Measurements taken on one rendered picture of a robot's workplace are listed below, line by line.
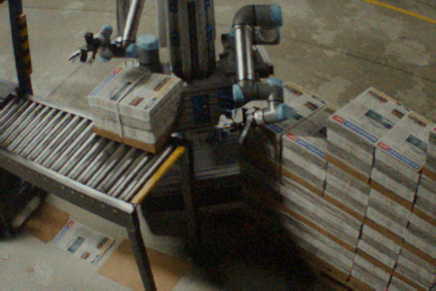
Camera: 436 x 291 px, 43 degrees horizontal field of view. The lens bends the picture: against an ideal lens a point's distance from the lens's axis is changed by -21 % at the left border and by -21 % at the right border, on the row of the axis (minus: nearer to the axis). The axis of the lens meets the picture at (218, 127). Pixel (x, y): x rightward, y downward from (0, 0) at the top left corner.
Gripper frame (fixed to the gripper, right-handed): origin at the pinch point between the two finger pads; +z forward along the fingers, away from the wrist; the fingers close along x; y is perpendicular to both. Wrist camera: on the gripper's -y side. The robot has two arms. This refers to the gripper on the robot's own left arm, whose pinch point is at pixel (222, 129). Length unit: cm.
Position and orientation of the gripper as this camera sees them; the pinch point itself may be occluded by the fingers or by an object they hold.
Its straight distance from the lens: 314.7
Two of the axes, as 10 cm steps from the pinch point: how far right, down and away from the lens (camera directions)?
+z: -7.9, 1.7, 5.9
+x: -6.2, -1.4, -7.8
